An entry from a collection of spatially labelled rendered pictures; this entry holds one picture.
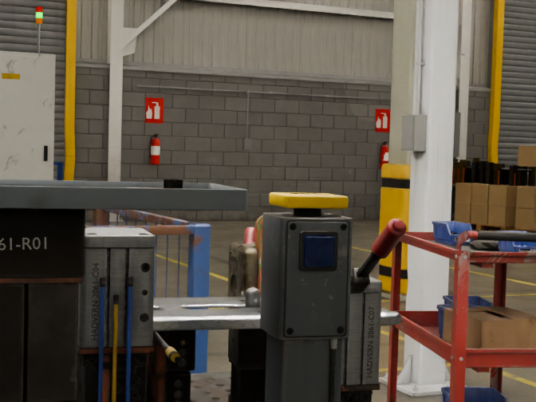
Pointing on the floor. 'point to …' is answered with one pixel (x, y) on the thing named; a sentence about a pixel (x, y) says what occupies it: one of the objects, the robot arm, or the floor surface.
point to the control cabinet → (27, 113)
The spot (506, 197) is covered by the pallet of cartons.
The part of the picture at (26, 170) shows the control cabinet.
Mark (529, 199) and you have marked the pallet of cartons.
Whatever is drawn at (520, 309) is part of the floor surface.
